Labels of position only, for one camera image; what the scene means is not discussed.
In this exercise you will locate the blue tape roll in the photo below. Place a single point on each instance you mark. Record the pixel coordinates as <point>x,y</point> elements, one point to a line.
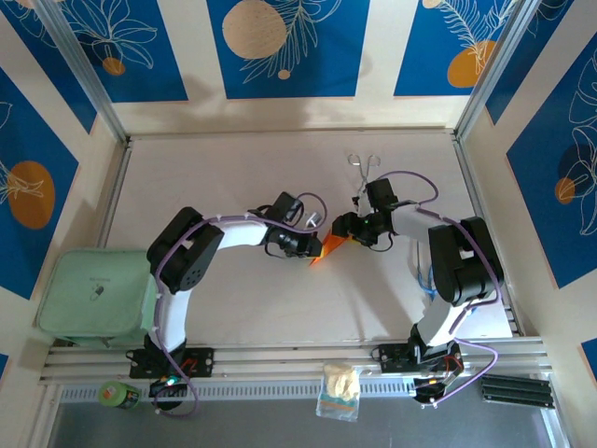
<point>425,285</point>

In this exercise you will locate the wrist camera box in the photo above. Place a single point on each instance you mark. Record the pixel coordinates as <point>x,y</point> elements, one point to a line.
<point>381,193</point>
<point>287,206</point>

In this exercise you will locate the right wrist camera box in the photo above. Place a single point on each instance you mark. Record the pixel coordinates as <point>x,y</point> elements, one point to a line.
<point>381,193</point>

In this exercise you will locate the aluminium side rail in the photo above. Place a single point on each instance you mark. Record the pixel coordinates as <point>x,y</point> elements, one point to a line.
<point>485,196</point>
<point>114,196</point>

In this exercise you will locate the black controller board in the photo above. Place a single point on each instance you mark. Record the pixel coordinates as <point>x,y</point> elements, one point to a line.
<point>431,389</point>
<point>168,394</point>

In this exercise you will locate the aluminium frame post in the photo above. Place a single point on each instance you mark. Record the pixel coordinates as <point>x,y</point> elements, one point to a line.
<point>79,60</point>
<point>494,70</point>

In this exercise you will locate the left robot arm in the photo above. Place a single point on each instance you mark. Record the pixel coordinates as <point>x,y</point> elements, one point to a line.
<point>170,317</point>

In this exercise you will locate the black ribbed block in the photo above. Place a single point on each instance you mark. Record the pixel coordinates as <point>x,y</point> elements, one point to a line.
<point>513,389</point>

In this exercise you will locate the mint green storage box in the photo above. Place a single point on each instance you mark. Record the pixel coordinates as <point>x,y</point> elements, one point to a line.
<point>88,294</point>

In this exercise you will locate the green labelled can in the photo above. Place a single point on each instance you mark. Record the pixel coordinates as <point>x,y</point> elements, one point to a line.
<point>116,394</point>

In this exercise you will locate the aluminium frame rail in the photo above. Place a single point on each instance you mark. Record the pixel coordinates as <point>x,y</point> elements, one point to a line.
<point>289,357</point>

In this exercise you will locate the clear bag of yellow pieces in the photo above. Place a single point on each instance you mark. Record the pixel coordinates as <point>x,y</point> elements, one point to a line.
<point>340,387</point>

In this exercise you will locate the orange paper sheet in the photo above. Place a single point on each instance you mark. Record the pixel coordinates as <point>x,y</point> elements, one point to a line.
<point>333,245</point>

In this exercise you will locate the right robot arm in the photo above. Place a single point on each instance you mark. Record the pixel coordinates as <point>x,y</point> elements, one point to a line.
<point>438,322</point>

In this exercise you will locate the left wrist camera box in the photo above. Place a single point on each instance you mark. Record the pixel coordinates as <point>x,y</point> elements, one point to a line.
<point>287,206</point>

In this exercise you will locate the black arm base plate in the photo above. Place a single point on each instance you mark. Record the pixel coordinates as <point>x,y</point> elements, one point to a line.
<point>203,361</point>
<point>392,359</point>

